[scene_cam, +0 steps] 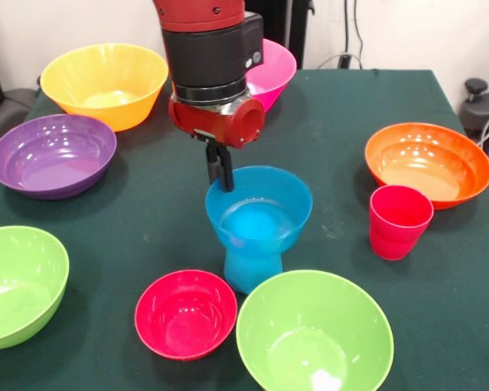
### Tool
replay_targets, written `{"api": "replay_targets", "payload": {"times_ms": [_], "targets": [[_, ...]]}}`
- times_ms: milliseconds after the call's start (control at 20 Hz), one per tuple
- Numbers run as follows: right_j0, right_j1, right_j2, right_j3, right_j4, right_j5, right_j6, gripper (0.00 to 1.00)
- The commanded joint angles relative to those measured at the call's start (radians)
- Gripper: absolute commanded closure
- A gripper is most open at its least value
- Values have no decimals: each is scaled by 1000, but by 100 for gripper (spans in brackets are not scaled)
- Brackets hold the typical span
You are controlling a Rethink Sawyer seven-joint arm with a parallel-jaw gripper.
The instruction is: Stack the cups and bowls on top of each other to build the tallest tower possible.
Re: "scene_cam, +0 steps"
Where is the shallow purple plastic bowl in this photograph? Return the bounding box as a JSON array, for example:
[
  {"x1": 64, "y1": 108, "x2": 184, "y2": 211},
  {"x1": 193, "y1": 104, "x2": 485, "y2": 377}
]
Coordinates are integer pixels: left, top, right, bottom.
[{"x1": 0, "y1": 113, "x2": 118, "y2": 200}]

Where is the large yellow-orange plastic bowl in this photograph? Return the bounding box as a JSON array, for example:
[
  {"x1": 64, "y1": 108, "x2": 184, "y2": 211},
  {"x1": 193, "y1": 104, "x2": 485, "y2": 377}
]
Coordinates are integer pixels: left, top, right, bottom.
[{"x1": 39, "y1": 42, "x2": 170, "y2": 133}]

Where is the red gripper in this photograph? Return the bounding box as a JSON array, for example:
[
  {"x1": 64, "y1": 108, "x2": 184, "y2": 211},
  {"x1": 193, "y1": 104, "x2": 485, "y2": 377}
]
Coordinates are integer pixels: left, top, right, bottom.
[{"x1": 168, "y1": 95, "x2": 267, "y2": 192}]

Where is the small blue plastic bowl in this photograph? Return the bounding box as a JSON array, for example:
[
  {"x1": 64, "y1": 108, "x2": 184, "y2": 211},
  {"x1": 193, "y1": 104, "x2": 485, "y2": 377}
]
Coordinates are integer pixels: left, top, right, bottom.
[{"x1": 205, "y1": 165, "x2": 314, "y2": 256}]

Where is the dark green table cloth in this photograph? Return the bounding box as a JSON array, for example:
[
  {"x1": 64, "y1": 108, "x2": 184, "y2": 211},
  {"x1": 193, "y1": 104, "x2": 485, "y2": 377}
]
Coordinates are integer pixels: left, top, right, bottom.
[{"x1": 0, "y1": 68, "x2": 489, "y2": 391}]

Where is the black floor stand base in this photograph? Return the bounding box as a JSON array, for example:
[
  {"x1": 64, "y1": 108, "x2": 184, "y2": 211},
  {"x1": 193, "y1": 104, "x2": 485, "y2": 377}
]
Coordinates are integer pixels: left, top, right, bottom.
[{"x1": 459, "y1": 78, "x2": 489, "y2": 142}]

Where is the red plastic cup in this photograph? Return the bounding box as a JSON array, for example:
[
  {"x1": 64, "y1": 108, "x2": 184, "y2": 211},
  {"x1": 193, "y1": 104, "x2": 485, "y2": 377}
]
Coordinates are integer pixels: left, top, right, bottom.
[{"x1": 368, "y1": 183, "x2": 435, "y2": 261}]

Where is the large pink plastic bowl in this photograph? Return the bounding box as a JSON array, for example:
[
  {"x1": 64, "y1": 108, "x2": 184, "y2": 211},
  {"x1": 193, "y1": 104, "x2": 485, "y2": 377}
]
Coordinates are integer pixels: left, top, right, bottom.
[{"x1": 244, "y1": 38, "x2": 297, "y2": 114}]

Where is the small red plastic bowl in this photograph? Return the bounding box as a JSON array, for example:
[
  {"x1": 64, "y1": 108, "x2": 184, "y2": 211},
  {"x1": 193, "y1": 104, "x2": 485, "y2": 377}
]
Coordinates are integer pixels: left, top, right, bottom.
[{"x1": 134, "y1": 269, "x2": 238, "y2": 362}]

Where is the blue plastic cup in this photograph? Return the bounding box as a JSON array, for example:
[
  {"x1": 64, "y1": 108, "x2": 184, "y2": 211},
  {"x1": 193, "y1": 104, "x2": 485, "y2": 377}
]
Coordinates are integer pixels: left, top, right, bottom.
[{"x1": 222, "y1": 244, "x2": 284, "y2": 296}]

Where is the black wall cable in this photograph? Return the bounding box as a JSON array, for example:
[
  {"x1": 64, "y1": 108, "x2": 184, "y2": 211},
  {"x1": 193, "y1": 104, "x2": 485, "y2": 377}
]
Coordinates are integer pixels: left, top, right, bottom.
[
  {"x1": 352, "y1": 0, "x2": 364, "y2": 68},
  {"x1": 343, "y1": 0, "x2": 350, "y2": 56}
]

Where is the light green plastic bowl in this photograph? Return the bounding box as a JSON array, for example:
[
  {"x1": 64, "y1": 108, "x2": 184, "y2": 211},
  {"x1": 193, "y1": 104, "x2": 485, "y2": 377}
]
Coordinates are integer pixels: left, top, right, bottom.
[
  {"x1": 0, "y1": 226, "x2": 70, "y2": 351},
  {"x1": 236, "y1": 269, "x2": 395, "y2": 391}
]

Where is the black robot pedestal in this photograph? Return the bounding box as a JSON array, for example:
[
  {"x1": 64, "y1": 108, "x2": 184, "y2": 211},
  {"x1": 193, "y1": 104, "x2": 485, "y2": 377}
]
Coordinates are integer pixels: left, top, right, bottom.
[{"x1": 244, "y1": 0, "x2": 311, "y2": 68}]

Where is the shallow orange plastic bowl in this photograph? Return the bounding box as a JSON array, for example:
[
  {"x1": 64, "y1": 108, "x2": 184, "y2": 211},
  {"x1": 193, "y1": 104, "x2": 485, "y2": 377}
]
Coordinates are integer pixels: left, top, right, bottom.
[{"x1": 364, "y1": 122, "x2": 489, "y2": 211}]

